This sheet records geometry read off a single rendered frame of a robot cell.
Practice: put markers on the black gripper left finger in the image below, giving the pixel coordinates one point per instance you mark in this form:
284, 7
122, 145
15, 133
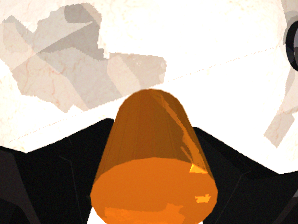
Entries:
52, 184

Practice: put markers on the orange knob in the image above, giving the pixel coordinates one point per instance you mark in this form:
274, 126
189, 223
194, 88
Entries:
153, 170

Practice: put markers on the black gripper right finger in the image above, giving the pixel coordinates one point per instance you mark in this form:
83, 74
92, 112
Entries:
248, 192

